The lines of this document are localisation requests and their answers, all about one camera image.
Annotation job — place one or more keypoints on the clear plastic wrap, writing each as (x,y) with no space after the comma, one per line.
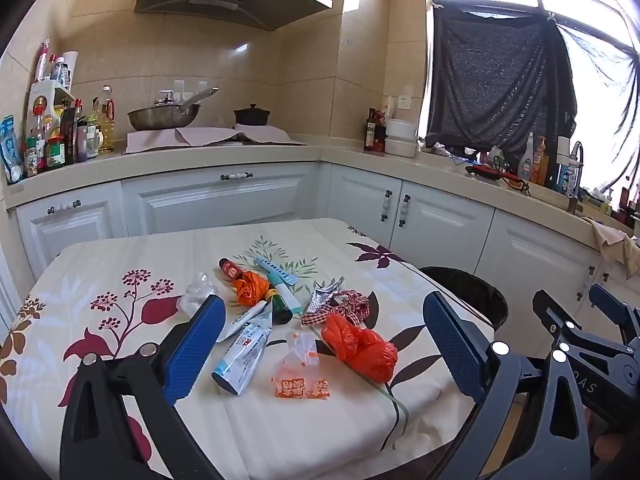
(197,290)

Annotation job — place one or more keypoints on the row of small dark jars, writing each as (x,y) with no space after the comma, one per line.
(622,207)

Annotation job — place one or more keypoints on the white faucet filter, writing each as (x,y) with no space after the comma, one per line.
(563,150)

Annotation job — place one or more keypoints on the white paper towel roll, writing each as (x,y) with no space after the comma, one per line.
(71,67)

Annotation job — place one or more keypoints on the silver foil wrapper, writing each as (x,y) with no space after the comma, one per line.
(320,301)

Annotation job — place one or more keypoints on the cluster of condiment bottles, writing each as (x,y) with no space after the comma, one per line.
(55,145)

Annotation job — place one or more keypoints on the dark curtain cloth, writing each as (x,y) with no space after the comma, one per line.
(500,80)

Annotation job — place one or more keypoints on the wide white cabinet door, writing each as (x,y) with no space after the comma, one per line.
(220,205)

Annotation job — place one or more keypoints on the white spray bottle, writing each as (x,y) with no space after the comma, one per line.
(525,162)

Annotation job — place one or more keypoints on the black pot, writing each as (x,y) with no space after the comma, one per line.
(251,116)

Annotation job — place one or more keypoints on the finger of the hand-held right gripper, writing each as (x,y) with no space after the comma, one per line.
(607,305)
(550,310)

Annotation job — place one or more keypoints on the black trash bin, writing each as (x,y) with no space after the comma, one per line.
(470,290)

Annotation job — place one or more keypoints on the blue white toothpaste tube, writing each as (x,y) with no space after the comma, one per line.
(242,360)

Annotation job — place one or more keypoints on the red plastic bag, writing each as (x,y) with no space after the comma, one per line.
(360,345)

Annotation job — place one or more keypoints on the red food package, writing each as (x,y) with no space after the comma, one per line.
(381,135)

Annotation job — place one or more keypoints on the blue white bottle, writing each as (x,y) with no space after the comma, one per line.
(566,180)

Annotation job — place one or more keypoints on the red black handheld tool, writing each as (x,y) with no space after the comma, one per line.
(492,174)

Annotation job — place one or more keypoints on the steel wok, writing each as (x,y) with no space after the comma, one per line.
(160,117)

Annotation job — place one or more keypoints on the beige kitchen countertop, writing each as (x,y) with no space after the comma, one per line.
(200,157)

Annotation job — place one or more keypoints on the orange soap bottle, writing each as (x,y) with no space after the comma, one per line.
(540,162)

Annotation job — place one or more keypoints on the beige towel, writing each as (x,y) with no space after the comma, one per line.
(610,242)

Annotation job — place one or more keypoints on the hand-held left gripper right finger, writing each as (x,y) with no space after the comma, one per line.
(452,345)

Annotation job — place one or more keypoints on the blue snack packet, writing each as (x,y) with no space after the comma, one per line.
(10,150)

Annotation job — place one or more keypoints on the dark green bottle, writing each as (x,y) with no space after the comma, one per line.
(282,310)

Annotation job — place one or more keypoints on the steel kettle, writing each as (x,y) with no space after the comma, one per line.
(164,96)

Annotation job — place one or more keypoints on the white double wall socket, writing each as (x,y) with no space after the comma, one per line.
(181,90)

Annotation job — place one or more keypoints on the orange plastic bag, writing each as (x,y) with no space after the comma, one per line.
(247,287)

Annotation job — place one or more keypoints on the steel faucet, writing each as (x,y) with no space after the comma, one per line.
(576,180)

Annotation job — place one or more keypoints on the floral tablecloth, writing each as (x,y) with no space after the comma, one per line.
(150,260)

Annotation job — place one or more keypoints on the orange printed clear packet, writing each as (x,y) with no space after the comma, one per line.
(300,385)

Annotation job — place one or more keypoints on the small red bottle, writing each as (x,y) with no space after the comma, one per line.
(230,267)

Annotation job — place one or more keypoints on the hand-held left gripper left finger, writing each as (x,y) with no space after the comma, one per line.
(197,345)

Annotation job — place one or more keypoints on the teal white tube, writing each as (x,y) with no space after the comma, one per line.
(278,287)

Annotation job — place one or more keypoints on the white plastic bag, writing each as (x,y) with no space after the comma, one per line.
(388,106)

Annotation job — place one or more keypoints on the white spice rack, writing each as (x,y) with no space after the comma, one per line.
(50,92)

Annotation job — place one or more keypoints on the light blue ointment tube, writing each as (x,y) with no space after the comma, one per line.
(275,269)

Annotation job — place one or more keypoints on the cooking oil bottle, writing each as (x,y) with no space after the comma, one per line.
(105,130)

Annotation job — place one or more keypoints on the pink stove cover cloth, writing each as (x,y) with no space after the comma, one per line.
(210,136)

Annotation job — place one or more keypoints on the person's right hand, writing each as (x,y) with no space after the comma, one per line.
(609,447)

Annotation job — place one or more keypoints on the white single wall socket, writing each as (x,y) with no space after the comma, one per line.
(405,102)

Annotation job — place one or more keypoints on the dark glass bottle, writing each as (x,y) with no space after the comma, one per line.
(370,132)

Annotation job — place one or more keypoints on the red checkered ribbon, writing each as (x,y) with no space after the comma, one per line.
(357,305)

